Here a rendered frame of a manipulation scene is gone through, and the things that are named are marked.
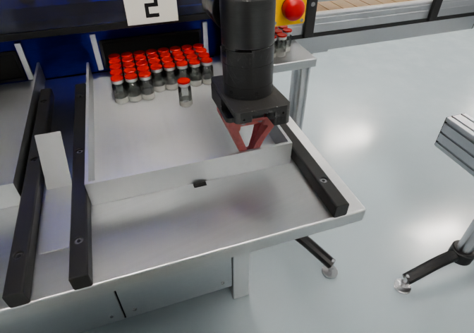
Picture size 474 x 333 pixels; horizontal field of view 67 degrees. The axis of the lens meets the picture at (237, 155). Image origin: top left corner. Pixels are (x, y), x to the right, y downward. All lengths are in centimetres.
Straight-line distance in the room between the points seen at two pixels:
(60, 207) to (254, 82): 27
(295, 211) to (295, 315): 94
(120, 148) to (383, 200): 142
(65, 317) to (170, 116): 78
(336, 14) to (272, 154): 52
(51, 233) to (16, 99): 34
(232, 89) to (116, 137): 23
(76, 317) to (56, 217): 78
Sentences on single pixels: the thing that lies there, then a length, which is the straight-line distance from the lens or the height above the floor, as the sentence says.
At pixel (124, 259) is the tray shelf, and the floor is 88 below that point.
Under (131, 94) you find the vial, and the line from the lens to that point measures 63.
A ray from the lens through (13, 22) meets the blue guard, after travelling 67.
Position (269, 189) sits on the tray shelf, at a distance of 45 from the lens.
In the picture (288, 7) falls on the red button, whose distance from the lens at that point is 69.
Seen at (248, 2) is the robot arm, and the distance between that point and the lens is 36.
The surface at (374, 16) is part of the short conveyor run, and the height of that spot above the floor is 91.
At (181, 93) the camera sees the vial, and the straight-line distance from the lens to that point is 60.
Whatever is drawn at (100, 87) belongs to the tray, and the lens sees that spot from 71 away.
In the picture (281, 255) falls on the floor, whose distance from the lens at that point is 147.
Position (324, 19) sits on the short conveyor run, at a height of 92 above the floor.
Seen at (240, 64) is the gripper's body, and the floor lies 104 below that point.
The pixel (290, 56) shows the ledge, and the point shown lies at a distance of 80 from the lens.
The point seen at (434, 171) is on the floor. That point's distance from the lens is 206.
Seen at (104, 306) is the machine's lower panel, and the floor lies 19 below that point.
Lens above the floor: 120
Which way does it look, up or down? 39 degrees down
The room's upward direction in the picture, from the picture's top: straight up
